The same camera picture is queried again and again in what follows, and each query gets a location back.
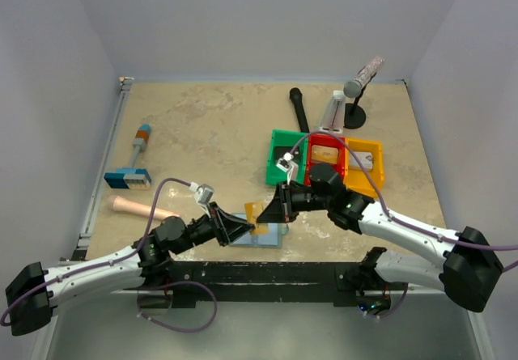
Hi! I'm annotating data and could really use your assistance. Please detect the sage green card holder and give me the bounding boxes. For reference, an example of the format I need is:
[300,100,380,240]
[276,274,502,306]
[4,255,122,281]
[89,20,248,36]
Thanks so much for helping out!
[231,223,289,248]

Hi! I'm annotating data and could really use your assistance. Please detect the black VIP card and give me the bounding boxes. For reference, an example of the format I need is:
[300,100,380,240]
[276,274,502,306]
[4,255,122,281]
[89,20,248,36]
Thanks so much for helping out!
[273,146,301,163]

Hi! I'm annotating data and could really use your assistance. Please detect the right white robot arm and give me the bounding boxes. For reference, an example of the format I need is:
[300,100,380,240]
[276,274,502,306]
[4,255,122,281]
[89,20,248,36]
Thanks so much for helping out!
[257,163,503,312]

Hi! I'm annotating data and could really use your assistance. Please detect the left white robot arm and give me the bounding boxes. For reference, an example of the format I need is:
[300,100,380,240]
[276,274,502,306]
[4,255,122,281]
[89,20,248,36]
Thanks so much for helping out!
[1,202,255,336]

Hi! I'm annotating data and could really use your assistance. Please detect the orange card in red bin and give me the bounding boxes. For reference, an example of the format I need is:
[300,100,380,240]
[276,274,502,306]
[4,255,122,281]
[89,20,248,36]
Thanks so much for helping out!
[311,146,339,164]

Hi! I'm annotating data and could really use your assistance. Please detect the card in yellow bin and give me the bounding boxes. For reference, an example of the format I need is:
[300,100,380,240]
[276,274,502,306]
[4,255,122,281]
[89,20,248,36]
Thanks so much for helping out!
[348,151,373,171]

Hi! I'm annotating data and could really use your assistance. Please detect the yellow plastic bin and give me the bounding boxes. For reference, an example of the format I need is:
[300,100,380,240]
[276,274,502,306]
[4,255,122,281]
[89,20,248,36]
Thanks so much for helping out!
[344,138,384,198]

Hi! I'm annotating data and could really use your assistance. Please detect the red plastic bin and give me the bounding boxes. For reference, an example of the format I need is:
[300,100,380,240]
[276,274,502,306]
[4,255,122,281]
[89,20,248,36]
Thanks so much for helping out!
[304,133,346,185]

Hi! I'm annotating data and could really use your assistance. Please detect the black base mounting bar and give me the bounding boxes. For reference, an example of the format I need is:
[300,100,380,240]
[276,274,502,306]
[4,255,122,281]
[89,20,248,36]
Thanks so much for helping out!
[142,261,404,308]

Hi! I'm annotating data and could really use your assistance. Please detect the green plastic bin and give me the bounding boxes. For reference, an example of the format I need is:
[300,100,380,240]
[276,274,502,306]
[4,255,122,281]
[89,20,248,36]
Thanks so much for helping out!
[265,129,308,186]

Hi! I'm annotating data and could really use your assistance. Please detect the white metronome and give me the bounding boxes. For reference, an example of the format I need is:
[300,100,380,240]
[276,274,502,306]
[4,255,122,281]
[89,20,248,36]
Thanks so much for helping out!
[316,90,346,134]

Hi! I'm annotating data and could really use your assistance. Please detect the blue toy block hammer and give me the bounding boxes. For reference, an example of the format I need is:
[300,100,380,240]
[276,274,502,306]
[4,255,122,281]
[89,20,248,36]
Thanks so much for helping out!
[104,124,152,190]

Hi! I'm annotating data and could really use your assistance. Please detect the black handheld microphone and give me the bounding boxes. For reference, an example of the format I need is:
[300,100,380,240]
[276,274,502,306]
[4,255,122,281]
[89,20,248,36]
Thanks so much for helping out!
[289,87,310,133]

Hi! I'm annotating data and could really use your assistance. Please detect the silver microphone on stand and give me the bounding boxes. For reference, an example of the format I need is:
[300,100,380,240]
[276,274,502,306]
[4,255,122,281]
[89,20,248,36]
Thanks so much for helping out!
[343,56,384,98]

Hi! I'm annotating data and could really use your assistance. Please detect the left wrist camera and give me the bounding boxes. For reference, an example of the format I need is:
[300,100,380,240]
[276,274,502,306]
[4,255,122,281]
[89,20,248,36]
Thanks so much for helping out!
[189,182,214,215]

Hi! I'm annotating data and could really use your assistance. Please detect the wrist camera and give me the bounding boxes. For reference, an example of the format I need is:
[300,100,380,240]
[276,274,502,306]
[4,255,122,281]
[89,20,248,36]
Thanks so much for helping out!
[189,182,214,215]
[276,152,299,183]

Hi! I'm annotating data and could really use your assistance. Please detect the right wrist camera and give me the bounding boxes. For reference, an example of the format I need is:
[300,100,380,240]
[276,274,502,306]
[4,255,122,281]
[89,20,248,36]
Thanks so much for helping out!
[276,152,299,183]

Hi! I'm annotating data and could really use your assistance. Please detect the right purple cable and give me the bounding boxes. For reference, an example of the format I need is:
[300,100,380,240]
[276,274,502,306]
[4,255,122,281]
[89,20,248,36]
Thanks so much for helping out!
[282,132,518,320]

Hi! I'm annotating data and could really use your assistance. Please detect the beige wooden handle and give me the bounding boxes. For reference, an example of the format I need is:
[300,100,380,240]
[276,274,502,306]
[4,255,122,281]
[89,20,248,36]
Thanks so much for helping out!
[108,196,179,221]

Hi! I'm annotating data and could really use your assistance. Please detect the aluminium frame rail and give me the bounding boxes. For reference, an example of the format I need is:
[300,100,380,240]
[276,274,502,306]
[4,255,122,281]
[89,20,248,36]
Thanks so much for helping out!
[57,77,134,267]

